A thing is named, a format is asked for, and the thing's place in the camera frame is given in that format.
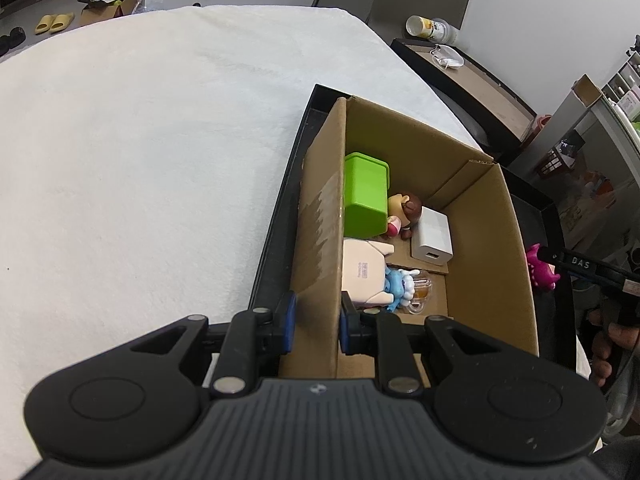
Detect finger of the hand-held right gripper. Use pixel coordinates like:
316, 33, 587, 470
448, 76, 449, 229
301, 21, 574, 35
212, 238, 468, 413
536, 246, 608, 281

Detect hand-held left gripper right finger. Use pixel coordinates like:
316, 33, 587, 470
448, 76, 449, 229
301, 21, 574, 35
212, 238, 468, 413
337, 292, 507, 395

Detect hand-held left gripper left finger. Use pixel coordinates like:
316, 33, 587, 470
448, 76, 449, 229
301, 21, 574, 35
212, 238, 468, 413
127, 290, 298, 395

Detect pink monster toy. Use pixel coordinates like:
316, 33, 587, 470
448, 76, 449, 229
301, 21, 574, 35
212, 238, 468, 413
525, 243, 564, 292

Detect pink and grey toy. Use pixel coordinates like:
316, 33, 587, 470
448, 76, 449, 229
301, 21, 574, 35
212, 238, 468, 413
342, 238, 396, 310

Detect white charger cube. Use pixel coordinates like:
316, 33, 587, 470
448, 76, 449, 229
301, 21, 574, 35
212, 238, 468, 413
411, 206, 456, 266

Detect brown-haired doll figure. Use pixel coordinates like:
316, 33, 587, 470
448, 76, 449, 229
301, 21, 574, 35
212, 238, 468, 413
386, 192, 425, 239

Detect green plastic box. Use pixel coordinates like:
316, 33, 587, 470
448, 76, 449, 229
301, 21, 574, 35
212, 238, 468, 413
343, 152, 392, 239

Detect person's right hand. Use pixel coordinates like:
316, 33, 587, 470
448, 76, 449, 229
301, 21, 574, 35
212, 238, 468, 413
587, 307, 640, 387

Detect blue and red toy figure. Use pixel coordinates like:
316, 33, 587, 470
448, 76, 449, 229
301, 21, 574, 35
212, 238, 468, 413
384, 267, 421, 312

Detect clear toy mug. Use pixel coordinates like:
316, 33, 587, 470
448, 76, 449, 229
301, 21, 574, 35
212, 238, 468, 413
404, 270, 436, 317

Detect red and black box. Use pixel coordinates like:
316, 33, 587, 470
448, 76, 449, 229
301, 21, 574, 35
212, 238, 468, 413
537, 132, 586, 179

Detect black tray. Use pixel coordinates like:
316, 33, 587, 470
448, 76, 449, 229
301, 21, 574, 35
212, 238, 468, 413
248, 84, 576, 373

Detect pink cup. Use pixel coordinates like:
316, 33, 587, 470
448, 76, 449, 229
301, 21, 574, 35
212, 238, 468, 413
530, 114, 553, 142

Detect desk organiser shelf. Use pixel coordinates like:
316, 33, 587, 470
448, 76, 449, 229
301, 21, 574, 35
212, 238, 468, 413
602, 35, 640, 122

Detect black side table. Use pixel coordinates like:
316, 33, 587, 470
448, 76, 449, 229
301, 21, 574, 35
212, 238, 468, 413
390, 37, 539, 167

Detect white face mask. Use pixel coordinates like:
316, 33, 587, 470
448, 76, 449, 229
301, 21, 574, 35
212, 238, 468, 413
430, 45, 466, 71

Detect white and yellow bottle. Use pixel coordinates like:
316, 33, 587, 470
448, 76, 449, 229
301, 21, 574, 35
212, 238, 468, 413
405, 15, 460, 46

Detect small cardboard box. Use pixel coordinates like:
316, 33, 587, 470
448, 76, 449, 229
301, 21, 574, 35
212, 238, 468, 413
78, 0, 139, 27

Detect black shoes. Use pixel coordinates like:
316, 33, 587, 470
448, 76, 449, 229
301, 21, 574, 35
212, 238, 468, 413
0, 27, 26, 57

